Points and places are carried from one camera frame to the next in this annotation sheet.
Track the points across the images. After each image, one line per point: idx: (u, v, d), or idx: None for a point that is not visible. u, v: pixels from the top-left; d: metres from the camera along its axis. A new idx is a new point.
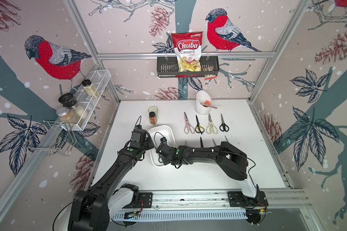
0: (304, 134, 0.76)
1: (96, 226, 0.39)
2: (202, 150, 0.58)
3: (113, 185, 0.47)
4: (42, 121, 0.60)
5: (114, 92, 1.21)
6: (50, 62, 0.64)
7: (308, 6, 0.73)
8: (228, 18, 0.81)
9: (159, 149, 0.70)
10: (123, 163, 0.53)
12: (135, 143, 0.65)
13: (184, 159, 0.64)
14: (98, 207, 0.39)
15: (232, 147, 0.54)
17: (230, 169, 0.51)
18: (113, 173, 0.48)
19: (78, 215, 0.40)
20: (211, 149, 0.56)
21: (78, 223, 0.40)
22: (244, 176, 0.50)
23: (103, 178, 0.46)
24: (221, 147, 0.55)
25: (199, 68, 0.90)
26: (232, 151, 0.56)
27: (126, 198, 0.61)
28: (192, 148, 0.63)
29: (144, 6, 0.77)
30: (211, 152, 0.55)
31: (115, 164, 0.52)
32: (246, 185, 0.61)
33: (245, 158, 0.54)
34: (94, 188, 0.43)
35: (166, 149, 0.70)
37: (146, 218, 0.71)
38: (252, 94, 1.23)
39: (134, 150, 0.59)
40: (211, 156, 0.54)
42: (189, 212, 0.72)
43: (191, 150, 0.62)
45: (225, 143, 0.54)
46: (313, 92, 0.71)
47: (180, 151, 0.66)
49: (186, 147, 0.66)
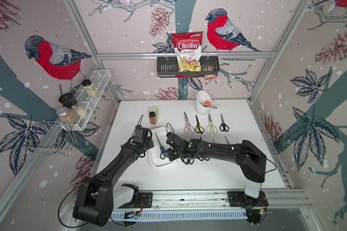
0: (304, 134, 0.76)
1: (101, 210, 0.40)
2: (219, 147, 0.54)
3: (117, 175, 0.48)
4: (42, 121, 0.60)
5: (114, 92, 1.21)
6: (50, 62, 0.64)
7: (308, 6, 0.73)
8: (228, 18, 0.81)
9: (171, 141, 0.66)
10: (126, 155, 0.55)
12: (138, 139, 0.68)
13: (197, 152, 0.60)
14: (103, 191, 0.41)
15: (253, 147, 0.50)
17: (250, 169, 0.47)
18: (117, 163, 0.50)
19: (83, 201, 0.41)
20: (231, 147, 0.52)
21: (83, 209, 0.41)
22: (263, 179, 0.48)
23: (108, 167, 0.48)
24: (243, 146, 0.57)
25: (199, 68, 0.90)
26: (253, 151, 0.53)
27: (126, 196, 0.61)
28: (207, 144, 0.59)
29: (144, 6, 0.77)
30: (231, 149, 0.51)
31: (119, 156, 0.53)
32: (252, 186, 0.60)
33: (265, 160, 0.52)
34: (100, 175, 0.44)
35: (178, 141, 0.65)
37: (145, 217, 0.71)
38: (252, 94, 1.23)
39: (138, 144, 0.61)
40: (231, 153, 0.50)
42: (189, 212, 0.72)
43: (206, 146, 0.58)
45: (247, 143, 0.50)
46: (313, 92, 0.71)
47: (193, 145, 0.62)
49: (200, 142, 0.62)
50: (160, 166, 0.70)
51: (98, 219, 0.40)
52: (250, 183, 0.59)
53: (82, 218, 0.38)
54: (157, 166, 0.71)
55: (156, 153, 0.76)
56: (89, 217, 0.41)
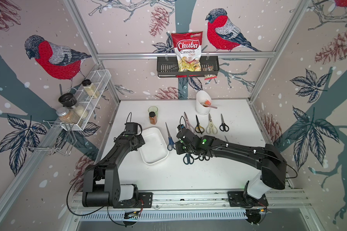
0: (304, 134, 0.76)
1: (112, 190, 0.42)
2: (238, 148, 0.51)
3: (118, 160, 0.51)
4: (42, 121, 0.60)
5: (114, 92, 1.21)
6: (50, 61, 0.64)
7: (308, 6, 0.73)
8: (228, 18, 0.81)
9: (184, 135, 0.62)
10: (123, 144, 0.57)
12: (130, 131, 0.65)
13: (212, 151, 0.56)
14: (111, 173, 0.43)
15: (278, 152, 0.48)
17: (273, 176, 0.45)
18: (116, 151, 0.52)
19: (92, 187, 0.43)
20: (253, 150, 0.48)
21: (93, 193, 0.42)
22: (283, 187, 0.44)
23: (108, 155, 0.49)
24: (266, 149, 0.50)
25: (199, 68, 0.90)
26: (276, 156, 0.50)
27: (127, 192, 0.60)
28: (224, 143, 0.55)
29: (144, 5, 0.77)
30: (253, 152, 0.48)
31: (115, 146, 0.55)
32: (259, 188, 0.59)
33: (286, 166, 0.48)
34: (102, 162, 0.46)
35: (190, 136, 0.61)
37: (145, 218, 0.71)
38: (252, 93, 1.23)
39: (130, 135, 0.63)
40: (252, 157, 0.47)
42: (189, 212, 0.72)
43: (225, 146, 0.54)
45: (272, 147, 0.47)
46: (313, 92, 0.71)
47: (207, 142, 0.58)
49: (216, 140, 0.57)
50: (152, 164, 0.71)
51: (110, 200, 0.42)
52: (257, 185, 0.58)
53: (93, 202, 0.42)
54: (149, 164, 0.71)
55: (147, 152, 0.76)
56: (100, 201, 0.42)
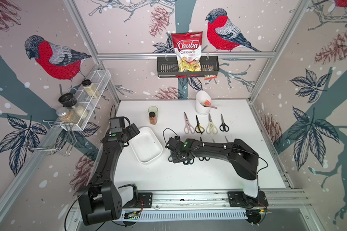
0: (304, 134, 0.76)
1: (113, 207, 0.41)
2: (209, 145, 0.57)
3: (112, 171, 0.46)
4: (42, 121, 0.60)
5: (114, 92, 1.21)
6: (50, 62, 0.64)
7: (308, 6, 0.73)
8: (228, 18, 0.81)
9: (167, 144, 0.70)
10: (113, 148, 0.52)
12: (116, 129, 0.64)
13: (192, 151, 0.62)
14: (108, 191, 0.40)
15: (245, 146, 0.51)
17: (242, 167, 0.49)
18: (108, 160, 0.47)
19: (90, 208, 0.40)
20: (223, 146, 0.54)
21: (93, 212, 0.41)
22: (255, 176, 0.50)
23: (99, 168, 0.45)
24: (234, 144, 0.53)
25: (199, 68, 0.90)
26: (245, 150, 0.54)
27: (127, 194, 0.60)
28: (201, 143, 0.61)
29: (144, 6, 0.77)
30: (223, 148, 0.53)
31: (105, 152, 0.50)
32: (249, 185, 0.61)
33: (256, 157, 0.52)
34: (95, 179, 0.42)
35: (174, 143, 0.69)
37: (145, 218, 0.71)
38: (252, 94, 1.23)
39: (118, 134, 0.57)
40: (222, 152, 0.52)
42: (189, 212, 0.72)
43: (201, 145, 0.60)
45: (239, 141, 0.51)
46: (313, 92, 0.71)
47: (188, 144, 0.64)
49: (195, 141, 0.63)
50: (148, 163, 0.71)
51: (113, 214, 0.41)
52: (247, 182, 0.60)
53: (98, 219, 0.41)
54: (145, 163, 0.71)
55: (141, 151, 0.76)
56: (103, 217, 0.41)
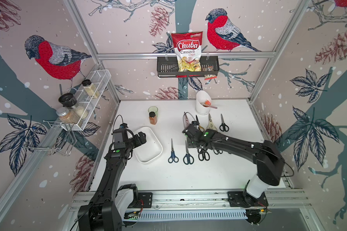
0: (304, 134, 0.76)
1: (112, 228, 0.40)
2: (235, 141, 0.54)
3: (114, 189, 0.46)
4: (42, 121, 0.60)
5: (114, 92, 1.21)
6: (50, 62, 0.64)
7: (308, 6, 0.73)
8: (228, 18, 0.81)
9: (185, 129, 0.68)
10: (116, 166, 0.52)
12: (120, 144, 0.64)
13: (212, 143, 0.59)
14: (108, 211, 0.39)
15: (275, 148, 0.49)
17: (268, 171, 0.46)
18: (110, 178, 0.47)
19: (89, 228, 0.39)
20: (250, 145, 0.50)
21: None
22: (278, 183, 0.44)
23: (101, 185, 0.45)
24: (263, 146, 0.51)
25: (199, 68, 0.90)
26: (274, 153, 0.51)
27: (128, 198, 0.61)
28: (224, 136, 0.57)
29: (144, 6, 0.77)
30: (250, 147, 0.49)
31: (107, 170, 0.50)
32: (258, 186, 0.60)
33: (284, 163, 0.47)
34: (96, 198, 0.41)
35: (193, 130, 0.67)
37: (145, 218, 0.71)
38: (252, 94, 1.23)
39: (121, 150, 0.58)
40: (249, 150, 0.49)
42: (188, 212, 0.72)
43: (223, 138, 0.57)
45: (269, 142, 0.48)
46: (313, 92, 0.71)
47: (208, 135, 0.61)
49: (217, 133, 0.60)
50: (148, 163, 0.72)
51: None
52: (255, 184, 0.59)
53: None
54: (144, 163, 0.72)
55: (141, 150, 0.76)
56: None
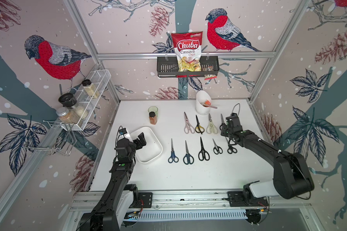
0: (304, 134, 0.76)
1: None
2: (265, 145, 0.54)
3: (117, 200, 0.48)
4: (42, 121, 0.60)
5: (114, 92, 1.21)
6: (50, 62, 0.64)
7: (308, 6, 0.73)
8: (228, 18, 0.81)
9: (230, 118, 0.72)
10: (120, 178, 0.54)
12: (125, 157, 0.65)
13: (244, 140, 0.63)
14: (108, 221, 0.40)
15: None
17: (282, 175, 0.45)
18: (113, 190, 0.49)
19: None
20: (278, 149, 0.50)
21: None
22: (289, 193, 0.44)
23: (105, 195, 0.47)
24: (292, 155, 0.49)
25: (199, 68, 0.90)
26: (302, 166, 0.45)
27: (128, 199, 0.61)
28: (258, 138, 0.59)
29: (144, 6, 0.77)
30: (277, 151, 0.49)
31: (112, 182, 0.52)
32: (263, 187, 0.58)
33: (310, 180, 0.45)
34: (99, 207, 0.43)
35: (236, 123, 0.71)
37: (146, 217, 0.71)
38: (252, 94, 1.23)
39: (126, 164, 0.61)
40: (272, 153, 0.49)
42: (189, 212, 0.72)
43: (257, 138, 0.59)
45: None
46: (313, 92, 0.71)
47: (246, 133, 0.65)
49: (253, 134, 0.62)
50: (148, 163, 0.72)
51: None
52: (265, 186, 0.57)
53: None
54: (144, 163, 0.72)
55: (142, 150, 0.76)
56: None
